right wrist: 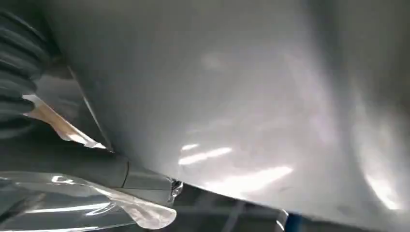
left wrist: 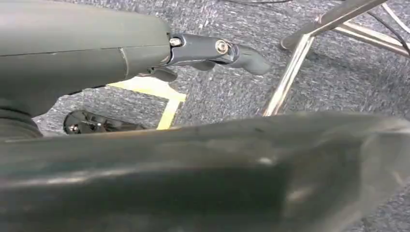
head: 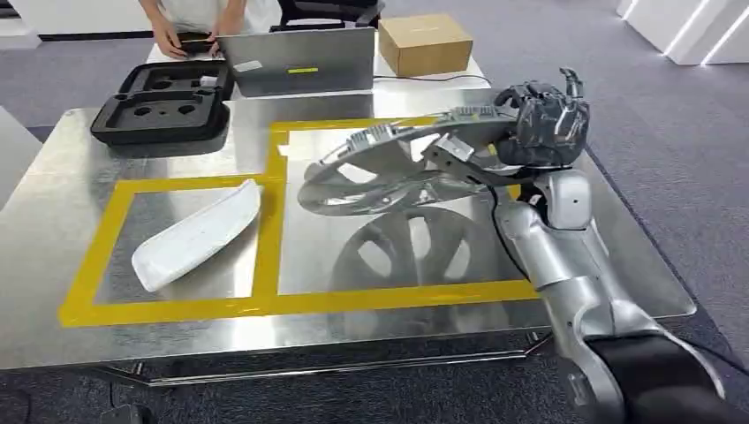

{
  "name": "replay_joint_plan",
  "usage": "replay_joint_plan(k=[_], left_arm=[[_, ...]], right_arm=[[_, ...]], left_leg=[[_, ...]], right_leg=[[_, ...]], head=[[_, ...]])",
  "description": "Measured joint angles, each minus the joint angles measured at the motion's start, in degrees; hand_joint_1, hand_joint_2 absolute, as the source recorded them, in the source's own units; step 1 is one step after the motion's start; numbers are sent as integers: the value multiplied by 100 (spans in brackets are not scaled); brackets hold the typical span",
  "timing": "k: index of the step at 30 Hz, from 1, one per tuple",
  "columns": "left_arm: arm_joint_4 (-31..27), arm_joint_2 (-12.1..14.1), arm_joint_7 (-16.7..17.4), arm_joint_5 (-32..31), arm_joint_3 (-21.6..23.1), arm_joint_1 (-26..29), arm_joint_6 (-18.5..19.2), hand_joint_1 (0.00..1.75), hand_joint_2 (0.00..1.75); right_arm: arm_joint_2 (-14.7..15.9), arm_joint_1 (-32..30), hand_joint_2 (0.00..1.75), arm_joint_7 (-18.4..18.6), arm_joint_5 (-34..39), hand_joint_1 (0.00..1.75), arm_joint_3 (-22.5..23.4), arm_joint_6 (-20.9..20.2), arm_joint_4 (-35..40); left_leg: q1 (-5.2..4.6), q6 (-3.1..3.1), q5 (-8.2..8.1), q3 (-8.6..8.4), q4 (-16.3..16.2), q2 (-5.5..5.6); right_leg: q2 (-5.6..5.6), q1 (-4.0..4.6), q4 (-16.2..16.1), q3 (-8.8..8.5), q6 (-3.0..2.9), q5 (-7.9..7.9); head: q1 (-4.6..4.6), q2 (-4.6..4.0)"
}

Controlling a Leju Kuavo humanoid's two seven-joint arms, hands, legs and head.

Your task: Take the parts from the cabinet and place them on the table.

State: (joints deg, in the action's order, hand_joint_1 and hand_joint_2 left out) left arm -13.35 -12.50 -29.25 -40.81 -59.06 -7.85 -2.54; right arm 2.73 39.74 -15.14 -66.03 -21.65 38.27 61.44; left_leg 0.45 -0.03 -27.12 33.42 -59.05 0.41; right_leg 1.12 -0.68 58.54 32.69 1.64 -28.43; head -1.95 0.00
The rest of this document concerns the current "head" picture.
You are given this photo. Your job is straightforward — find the person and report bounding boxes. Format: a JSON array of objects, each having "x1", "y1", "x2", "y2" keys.
[{"x1": 137, "y1": 0, "x2": 282, "y2": 60}]

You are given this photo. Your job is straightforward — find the grey laptop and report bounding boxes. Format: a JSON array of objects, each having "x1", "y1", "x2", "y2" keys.
[{"x1": 216, "y1": 26, "x2": 377, "y2": 99}]

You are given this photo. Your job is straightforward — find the brown cardboard box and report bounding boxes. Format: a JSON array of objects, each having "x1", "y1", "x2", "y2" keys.
[{"x1": 377, "y1": 12, "x2": 474, "y2": 79}]

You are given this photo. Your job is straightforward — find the black office chair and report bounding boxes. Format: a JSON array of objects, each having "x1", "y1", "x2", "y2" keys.
[{"x1": 269, "y1": 0, "x2": 388, "y2": 34}]

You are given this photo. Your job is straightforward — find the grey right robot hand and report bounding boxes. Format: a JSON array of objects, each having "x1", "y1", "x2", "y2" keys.
[{"x1": 494, "y1": 67, "x2": 591, "y2": 170}]

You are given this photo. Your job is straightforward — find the white curved plastic part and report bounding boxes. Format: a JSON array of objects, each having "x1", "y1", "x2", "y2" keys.
[{"x1": 131, "y1": 178, "x2": 262, "y2": 294}]

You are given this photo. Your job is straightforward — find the silver plastic hubcap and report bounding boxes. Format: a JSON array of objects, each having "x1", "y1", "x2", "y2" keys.
[{"x1": 296, "y1": 105, "x2": 528, "y2": 217}]

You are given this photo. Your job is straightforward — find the yellow bench tape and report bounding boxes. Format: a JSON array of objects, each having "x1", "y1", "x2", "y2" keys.
[{"x1": 57, "y1": 116, "x2": 542, "y2": 329}]

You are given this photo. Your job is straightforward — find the black foam case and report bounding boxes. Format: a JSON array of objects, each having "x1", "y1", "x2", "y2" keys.
[{"x1": 89, "y1": 60, "x2": 235, "y2": 159}]

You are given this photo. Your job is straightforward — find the person's left hand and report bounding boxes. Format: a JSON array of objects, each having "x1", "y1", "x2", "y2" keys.
[{"x1": 206, "y1": 11, "x2": 247, "y2": 58}]

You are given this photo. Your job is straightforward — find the white lit cabinet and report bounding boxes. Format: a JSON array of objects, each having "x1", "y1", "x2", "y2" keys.
[{"x1": 614, "y1": 0, "x2": 749, "y2": 66}]

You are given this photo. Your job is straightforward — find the person's right hand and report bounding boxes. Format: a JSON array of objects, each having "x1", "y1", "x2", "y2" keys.
[{"x1": 149, "y1": 17, "x2": 190, "y2": 60}]

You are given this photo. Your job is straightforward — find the thin black cable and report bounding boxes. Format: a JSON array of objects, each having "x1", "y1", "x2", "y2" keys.
[{"x1": 373, "y1": 72, "x2": 490, "y2": 84}]

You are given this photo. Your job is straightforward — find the steel bench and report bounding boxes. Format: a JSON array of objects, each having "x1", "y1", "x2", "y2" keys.
[{"x1": 0, "y1": 87, "x2": 698, "y2": 388}]

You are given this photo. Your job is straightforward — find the white table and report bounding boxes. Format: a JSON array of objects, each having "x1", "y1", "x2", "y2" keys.
[{"x1": 145, "y1": 42, "x2": 494, "y2": 102}]

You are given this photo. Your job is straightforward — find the black handheld device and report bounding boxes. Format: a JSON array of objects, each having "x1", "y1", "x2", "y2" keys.
[{"x1": 175, "y1": 32, "x2": 221, "y2": 57}]

